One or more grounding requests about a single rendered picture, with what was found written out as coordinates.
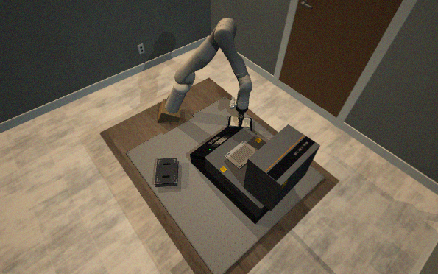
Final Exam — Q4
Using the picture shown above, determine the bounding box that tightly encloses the black thermal cycler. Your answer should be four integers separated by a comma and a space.
190, 124, 320, 224

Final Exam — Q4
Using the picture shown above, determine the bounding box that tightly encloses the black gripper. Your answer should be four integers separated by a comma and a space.
236, 107, 248, 127

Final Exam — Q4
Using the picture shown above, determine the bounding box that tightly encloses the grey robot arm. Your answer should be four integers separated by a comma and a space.
165, 18, 252, 113

